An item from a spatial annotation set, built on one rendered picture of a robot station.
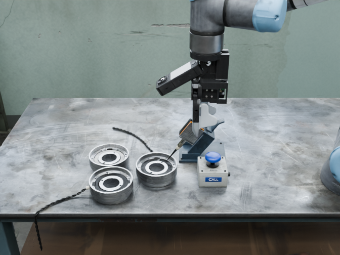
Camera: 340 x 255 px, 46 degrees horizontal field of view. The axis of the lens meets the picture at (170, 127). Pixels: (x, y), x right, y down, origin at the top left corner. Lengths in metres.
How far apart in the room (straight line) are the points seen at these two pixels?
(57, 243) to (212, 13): 0.79
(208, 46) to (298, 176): 0.43
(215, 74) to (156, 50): 1.69
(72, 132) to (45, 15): 1.45
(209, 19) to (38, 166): 0.60
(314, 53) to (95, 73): 1.41
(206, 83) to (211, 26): 0.13
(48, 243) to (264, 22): 0.86
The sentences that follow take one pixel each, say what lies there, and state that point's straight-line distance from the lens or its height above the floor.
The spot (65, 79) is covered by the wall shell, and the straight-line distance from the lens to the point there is 2.73.
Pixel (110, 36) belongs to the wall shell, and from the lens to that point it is 2.57.
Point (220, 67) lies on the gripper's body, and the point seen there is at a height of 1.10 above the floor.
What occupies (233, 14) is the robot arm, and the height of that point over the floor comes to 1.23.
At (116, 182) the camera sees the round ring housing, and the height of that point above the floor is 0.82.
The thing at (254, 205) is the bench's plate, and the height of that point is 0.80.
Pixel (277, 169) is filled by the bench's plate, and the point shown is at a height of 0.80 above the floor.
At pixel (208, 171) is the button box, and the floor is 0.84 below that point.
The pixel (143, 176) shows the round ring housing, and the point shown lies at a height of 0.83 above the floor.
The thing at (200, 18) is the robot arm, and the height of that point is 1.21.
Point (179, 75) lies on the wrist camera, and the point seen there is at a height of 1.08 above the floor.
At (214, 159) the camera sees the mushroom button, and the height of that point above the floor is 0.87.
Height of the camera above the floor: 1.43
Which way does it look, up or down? 30 degrees down
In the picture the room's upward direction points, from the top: straight up
